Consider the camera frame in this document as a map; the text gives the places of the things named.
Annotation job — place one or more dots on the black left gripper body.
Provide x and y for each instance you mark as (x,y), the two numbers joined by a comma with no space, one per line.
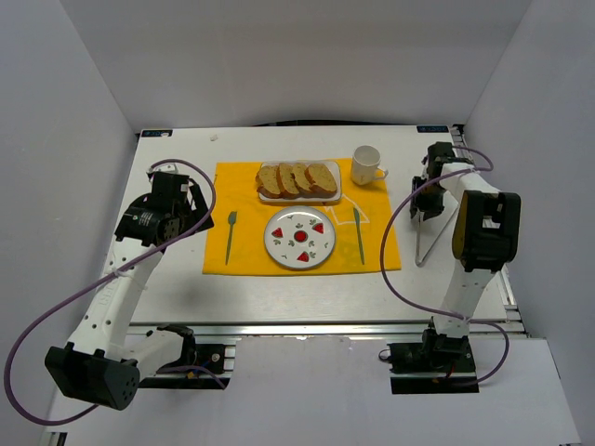
(199,210)

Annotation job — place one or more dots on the metal tongs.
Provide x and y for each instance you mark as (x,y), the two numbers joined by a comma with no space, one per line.
(428,234)

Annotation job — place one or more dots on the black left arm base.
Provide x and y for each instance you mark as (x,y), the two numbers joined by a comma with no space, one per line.
(211,370)

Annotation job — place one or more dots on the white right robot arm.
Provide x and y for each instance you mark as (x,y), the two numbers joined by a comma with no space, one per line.
(485,238)

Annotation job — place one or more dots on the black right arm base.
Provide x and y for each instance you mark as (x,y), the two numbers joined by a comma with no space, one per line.
(413,372)

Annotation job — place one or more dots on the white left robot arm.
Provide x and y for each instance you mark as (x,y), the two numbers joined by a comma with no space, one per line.
(95,365)

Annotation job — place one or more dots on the leftmost bread slice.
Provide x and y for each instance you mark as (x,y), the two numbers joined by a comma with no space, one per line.
(267,181)

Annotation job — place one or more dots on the bread slice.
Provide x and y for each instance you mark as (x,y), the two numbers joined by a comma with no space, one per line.
(287,184)
(267,181)
(322,179)
(303,185)

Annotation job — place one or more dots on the white rectangular bread tray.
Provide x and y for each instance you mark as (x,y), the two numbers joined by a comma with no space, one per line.
(316,198)

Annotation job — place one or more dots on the rightmost bread slice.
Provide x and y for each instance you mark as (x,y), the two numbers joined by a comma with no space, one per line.
(322,179)

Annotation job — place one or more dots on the teal plastic fork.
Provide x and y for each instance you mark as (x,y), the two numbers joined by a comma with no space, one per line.
(232,217)

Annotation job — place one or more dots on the white ceramic mug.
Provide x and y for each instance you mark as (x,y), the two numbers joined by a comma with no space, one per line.
(365,166)

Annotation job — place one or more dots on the right blue table label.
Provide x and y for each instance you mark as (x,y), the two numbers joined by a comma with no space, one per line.
(432,129)

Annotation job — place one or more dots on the blue table label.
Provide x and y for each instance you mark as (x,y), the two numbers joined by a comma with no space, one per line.
(432,129)
(156,133)

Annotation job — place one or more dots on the yellow cloth placemat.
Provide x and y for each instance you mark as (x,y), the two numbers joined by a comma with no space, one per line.
(236,191)

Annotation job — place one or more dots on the teal plastic knife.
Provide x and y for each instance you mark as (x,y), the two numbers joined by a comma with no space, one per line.
(357,220)

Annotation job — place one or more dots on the left blue table label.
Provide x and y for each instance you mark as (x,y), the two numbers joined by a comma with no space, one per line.
(156,133)

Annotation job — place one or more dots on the watermelon pattern round plate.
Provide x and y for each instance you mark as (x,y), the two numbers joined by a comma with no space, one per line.
(300,237)

